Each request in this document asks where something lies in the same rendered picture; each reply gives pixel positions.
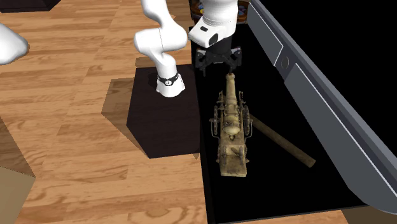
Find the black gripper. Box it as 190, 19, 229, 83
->
195, 36, 242, 77

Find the colourful patterned round object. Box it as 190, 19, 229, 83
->
188, 0, 249, 24

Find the brass model cannon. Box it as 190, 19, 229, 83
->
209, 73, 254, 178

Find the dark robot stand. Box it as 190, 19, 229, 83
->
126, 64, 203, 159

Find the brown wooden stick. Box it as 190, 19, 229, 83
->
249, 114, 317, 169

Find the dark furniture block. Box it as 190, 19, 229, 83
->
0, 0, 62, 13

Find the white rounded object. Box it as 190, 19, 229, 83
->
0, 22, 31, 66

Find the beige furniture piece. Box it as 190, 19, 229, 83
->
0, 165, 37, 224

